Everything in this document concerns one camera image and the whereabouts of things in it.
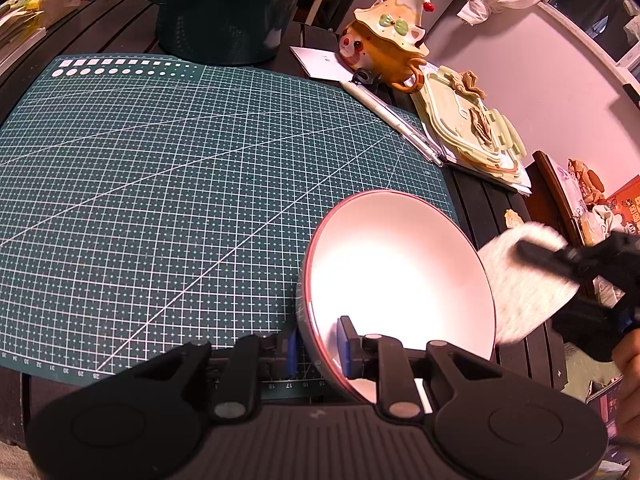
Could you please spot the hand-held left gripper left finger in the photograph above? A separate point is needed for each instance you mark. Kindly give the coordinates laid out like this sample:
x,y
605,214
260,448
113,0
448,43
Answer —
x,y
290,355

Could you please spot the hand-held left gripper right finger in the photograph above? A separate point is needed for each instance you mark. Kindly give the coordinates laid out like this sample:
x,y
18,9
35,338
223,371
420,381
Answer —
x,y
345,345

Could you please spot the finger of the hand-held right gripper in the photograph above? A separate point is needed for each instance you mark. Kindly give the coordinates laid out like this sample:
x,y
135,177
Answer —
x,y
550,257
595,320

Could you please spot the white fluffy cloth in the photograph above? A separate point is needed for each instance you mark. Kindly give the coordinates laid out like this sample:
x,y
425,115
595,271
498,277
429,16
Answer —
x,y
520,300

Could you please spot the white bowl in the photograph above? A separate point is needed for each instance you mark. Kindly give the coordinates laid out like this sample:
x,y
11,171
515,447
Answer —
x,y
400,260

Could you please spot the person's right hand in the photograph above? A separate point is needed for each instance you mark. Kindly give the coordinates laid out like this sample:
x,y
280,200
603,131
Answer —
x,y
630,385

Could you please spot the yellow ginkgo leaf bookmark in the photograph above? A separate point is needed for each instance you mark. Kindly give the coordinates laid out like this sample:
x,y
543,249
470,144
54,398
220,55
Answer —
x,y
512,217

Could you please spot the white clothing pile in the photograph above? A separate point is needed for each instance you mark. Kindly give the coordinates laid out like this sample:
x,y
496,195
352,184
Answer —
x,y
605,220

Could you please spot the brown wooden cabinet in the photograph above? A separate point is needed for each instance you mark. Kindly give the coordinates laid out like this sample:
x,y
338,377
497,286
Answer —
x,y
550,185

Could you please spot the brown plush toy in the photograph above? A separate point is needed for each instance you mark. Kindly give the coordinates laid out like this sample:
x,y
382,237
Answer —
x,y
585,180

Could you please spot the orange snack bag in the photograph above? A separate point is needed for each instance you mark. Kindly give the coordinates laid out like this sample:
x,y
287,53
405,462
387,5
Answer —
x,y
625,200

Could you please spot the beige cloth piece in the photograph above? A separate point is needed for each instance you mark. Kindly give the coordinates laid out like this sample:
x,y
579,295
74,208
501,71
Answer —
x,y
467,84
482,125

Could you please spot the green container lid stack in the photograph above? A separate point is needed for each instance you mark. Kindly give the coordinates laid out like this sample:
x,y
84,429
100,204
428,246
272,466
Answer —
x,y
450,110

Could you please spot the silver pen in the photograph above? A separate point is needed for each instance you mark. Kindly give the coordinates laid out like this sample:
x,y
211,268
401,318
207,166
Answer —
x,y
415,137

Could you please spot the white pen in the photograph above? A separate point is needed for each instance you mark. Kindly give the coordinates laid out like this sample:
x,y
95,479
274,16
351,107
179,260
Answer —
x,y
385,115

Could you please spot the green cutting mat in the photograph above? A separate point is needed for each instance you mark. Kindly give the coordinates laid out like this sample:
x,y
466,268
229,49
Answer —
x,y
150,185

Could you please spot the window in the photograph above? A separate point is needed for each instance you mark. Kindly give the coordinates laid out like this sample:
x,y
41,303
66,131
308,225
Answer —
x,y
600,10

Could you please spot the black binder clip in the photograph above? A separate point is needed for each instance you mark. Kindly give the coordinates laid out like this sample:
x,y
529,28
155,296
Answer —
x,y
367,77

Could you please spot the orange bear ceramic pot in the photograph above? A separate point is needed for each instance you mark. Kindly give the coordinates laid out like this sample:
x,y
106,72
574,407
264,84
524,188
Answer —
x,y
385,57

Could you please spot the white paper card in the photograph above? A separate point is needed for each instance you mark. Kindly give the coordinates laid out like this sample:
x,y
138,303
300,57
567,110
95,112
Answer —
x,y
320,62

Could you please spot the dark green electric kettle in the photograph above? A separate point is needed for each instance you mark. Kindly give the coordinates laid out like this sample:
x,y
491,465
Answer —
x,y
225,15

